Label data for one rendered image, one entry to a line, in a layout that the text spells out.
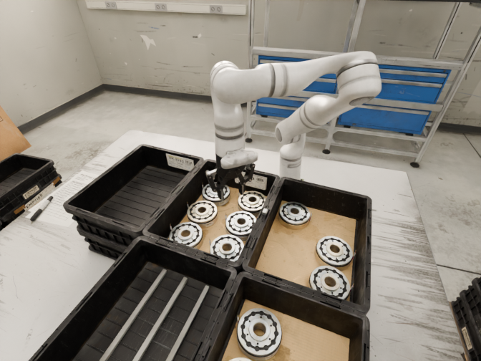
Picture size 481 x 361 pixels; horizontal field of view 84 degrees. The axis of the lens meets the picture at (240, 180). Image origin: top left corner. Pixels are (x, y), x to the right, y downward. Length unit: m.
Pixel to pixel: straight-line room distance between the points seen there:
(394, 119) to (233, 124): 2.29
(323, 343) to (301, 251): 0.26
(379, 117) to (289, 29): 1.41
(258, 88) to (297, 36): 2.84
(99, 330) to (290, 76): 0.73
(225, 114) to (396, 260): 0.80
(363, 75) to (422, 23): 2.80
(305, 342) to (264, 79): 0.60
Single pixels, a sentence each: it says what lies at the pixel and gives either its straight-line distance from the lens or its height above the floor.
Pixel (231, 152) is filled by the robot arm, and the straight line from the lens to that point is 0.63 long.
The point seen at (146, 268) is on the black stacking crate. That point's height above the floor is 0.83.
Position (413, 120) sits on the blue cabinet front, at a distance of 2.83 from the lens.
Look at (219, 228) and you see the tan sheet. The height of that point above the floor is 0.83.
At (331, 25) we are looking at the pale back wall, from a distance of 3.37.
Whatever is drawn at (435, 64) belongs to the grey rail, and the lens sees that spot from 2.66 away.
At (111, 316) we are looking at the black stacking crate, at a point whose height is 0.83.
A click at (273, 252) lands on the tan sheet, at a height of 0.83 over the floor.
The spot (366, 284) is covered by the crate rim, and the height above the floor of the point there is 0.92.
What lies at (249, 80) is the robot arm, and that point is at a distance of 0.57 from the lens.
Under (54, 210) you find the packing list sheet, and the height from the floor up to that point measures 0.70.
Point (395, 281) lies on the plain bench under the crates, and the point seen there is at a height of 0.70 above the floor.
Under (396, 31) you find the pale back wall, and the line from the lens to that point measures 3.44.
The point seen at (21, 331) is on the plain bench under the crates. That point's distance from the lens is 1.07.
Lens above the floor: 1.51
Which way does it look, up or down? 39 degrees down
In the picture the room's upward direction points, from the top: straight up
